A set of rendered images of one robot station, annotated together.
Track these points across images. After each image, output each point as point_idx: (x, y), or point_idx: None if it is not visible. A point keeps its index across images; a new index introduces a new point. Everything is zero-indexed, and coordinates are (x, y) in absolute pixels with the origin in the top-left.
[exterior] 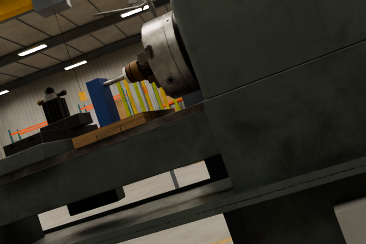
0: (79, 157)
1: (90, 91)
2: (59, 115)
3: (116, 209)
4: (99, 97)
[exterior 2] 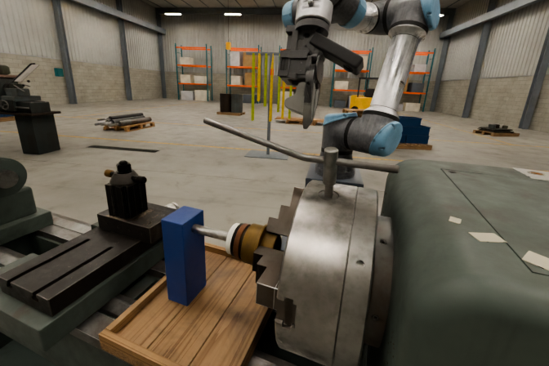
0: (108, 354)
1: (166, 235)
2: (126, 210)
3: None
4: (177, 253)
